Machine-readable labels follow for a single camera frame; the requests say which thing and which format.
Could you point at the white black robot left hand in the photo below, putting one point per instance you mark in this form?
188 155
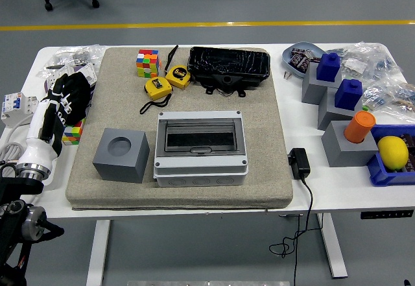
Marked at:
37 143

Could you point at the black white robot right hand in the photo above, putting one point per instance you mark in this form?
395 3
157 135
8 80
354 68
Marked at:
407 283

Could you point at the grey plastic enclosure box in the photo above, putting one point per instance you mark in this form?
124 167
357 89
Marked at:
201 172

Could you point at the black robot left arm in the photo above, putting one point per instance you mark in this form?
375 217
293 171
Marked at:
13 234

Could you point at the orange cylinder battery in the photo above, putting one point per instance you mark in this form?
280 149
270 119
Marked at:
358 127

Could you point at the multicolour puzzle cube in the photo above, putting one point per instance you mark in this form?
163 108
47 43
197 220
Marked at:
74 133
147 64

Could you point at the white circuit breaker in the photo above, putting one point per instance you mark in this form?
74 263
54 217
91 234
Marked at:
19 107

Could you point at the black cloth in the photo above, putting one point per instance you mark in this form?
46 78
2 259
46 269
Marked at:
82 98

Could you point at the black table control panel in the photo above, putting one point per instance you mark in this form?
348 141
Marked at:
387 215

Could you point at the grey cube holder with hole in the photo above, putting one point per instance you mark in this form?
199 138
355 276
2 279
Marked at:
347 156
123 166

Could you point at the clear bag of parts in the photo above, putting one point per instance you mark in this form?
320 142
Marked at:
71 55
389 96
369 60

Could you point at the blue storage bin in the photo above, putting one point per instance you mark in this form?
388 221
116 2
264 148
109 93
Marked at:
377 172

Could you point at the white table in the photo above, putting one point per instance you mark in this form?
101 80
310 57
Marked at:
324 195

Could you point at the yellow lemon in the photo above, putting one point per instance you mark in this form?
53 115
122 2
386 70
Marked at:
392 153

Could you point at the dark capacitor bundle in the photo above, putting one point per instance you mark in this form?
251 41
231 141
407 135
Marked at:
300 60
409 143

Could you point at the yellow tape measure black label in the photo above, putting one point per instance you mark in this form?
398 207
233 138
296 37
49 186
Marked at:
177 76

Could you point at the grey block holder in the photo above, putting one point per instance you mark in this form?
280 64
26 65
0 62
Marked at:
327 114
313 88

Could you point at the blue plastic block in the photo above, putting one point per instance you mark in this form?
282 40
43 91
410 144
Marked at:
328 68
347 96

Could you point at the black plastic tray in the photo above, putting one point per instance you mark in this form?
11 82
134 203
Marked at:
227 62

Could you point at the grey-brown mat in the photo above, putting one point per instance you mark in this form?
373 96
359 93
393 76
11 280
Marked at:
259 120

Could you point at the small metal screw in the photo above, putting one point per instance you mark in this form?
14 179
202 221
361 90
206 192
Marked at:
287 75

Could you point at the pale blue dish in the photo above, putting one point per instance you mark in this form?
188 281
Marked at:
287 58

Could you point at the white wall socket plate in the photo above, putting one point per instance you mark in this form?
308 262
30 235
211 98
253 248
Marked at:
87 72

